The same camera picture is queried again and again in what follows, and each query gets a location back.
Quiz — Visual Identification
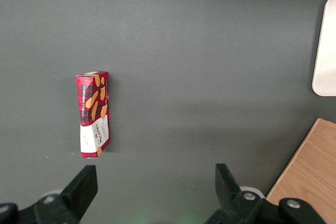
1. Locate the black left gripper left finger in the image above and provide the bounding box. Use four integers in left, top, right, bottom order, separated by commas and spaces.
0, 165, 98, 224

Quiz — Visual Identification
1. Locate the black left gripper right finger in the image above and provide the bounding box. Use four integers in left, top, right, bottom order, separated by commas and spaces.
202, 163, 326, 224

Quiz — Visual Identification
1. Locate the red tartan shortbread box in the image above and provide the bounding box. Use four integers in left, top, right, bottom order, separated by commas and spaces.
76, 70, 110, 159

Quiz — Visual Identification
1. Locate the wooden drawer cabinet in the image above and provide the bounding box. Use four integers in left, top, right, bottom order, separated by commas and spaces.
265, 118, 336, 224

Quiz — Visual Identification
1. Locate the cream plastic tray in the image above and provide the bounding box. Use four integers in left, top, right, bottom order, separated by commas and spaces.
311, 0, 336, 97

